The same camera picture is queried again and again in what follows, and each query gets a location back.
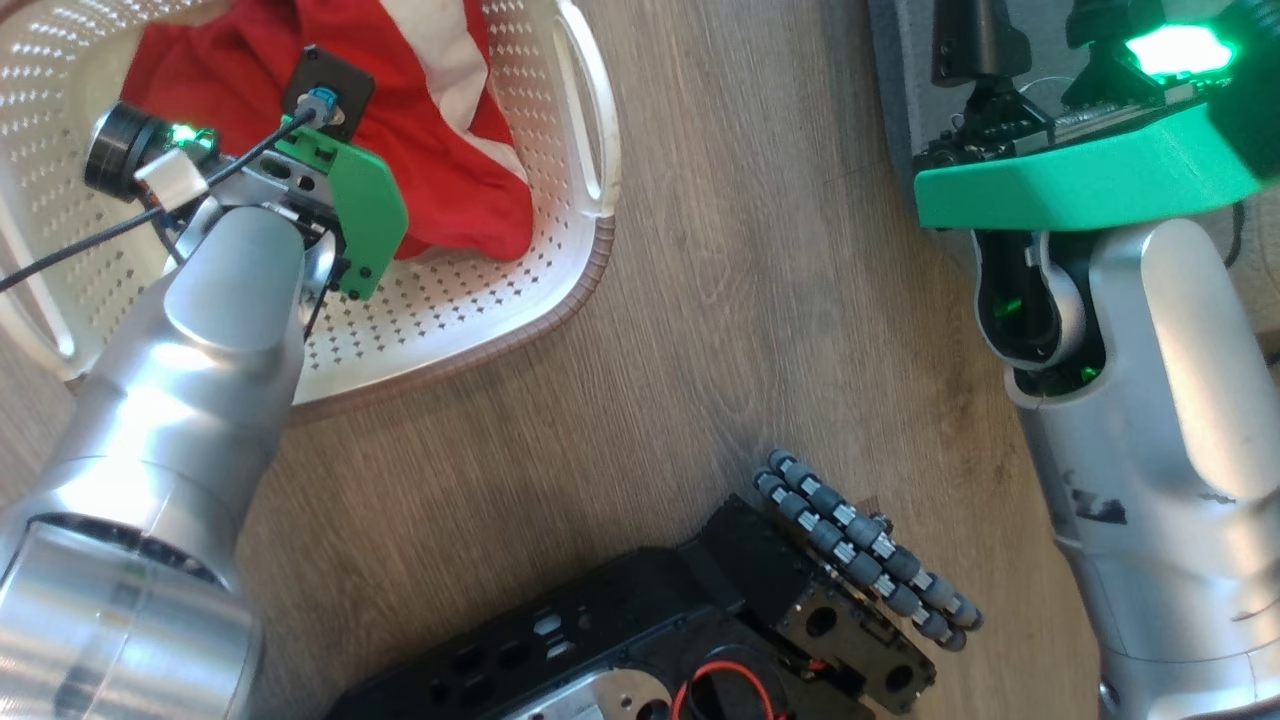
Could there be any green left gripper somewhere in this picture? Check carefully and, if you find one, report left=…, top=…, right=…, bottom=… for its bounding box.
left=235, top=125, right=409, bottom=301

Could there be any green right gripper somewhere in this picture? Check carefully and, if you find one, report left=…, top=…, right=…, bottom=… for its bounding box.
left=913, top=0, right=1280, bottom=233

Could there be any red and white cloth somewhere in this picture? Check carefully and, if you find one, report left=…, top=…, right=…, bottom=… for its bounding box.
left=120, top=0, right=536, bottom=263

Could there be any white perforated laundry basket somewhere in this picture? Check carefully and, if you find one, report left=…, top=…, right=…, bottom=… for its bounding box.
left=0, top=0, right=623, bottom=426

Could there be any grey roller omni wheel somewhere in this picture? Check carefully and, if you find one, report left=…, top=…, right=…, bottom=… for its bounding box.
left=754, top=449, right=984, bottom=652

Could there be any thin black cable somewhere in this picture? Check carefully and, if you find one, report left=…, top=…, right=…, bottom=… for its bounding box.
left=0, top=105, right=323, bottom=294

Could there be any red wire loop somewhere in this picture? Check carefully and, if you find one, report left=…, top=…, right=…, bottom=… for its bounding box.
left=671, top=659, right=777, bottom=720

